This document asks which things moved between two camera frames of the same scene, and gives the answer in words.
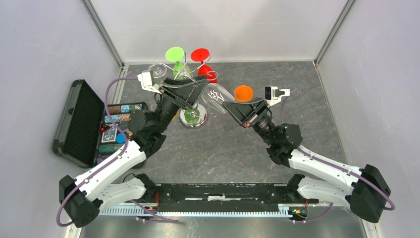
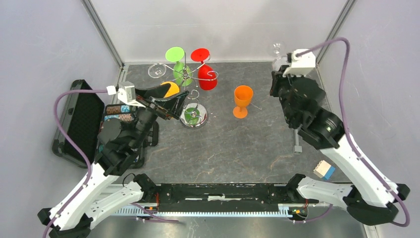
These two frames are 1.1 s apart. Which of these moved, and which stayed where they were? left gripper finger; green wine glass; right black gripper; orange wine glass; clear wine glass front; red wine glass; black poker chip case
Moved: left gripper finger; clear wine glass front; right black gripper
Stayed: black poker chip case; orange wine glass; red wine glass; green wine glass
